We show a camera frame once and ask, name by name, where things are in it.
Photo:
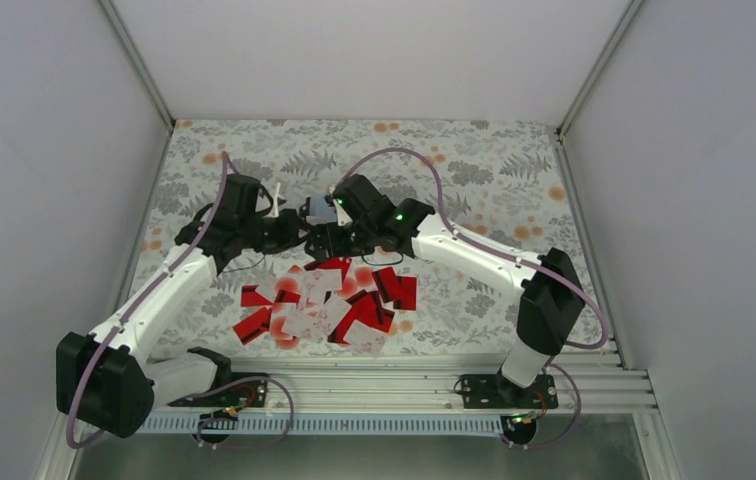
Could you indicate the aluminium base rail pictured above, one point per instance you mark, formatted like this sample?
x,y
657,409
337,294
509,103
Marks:
x,y
425,384

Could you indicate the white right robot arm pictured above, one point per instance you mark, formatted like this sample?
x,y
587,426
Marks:
x,y
354,219

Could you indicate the black card holder wallet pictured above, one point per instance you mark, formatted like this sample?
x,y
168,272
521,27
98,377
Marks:
x,y
318,210

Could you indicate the slotted cable duct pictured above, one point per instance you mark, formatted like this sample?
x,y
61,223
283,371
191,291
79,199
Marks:
x,y
476,425

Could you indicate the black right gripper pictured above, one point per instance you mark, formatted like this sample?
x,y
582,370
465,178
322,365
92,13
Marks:
x,y
335,248

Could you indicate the aluminium frame post right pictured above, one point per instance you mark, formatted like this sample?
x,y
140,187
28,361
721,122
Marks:
x,y
610,48

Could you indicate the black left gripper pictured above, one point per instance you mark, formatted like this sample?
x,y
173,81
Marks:
x,y
290,220

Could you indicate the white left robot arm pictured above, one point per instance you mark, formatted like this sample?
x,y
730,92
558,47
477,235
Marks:
x,y
106,379

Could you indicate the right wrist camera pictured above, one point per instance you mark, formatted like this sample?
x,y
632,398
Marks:
x,y
343,219

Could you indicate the red card lower right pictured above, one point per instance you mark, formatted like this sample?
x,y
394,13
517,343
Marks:
x,y
367,308

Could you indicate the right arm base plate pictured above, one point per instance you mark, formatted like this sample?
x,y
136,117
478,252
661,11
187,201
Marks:
x,y
493,391

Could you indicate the white floral card centre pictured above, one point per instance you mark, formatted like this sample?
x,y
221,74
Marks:
x,y
319,283

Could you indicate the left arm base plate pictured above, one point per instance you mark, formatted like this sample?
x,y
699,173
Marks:
x,y
249,394

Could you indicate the red card centre right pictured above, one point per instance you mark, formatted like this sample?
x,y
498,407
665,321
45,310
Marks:
x,y
387,284

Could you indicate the red card far right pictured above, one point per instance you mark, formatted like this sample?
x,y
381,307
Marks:
x,y
408,294

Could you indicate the floral patterned table mat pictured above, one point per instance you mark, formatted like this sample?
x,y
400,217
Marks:
x,y
500,180

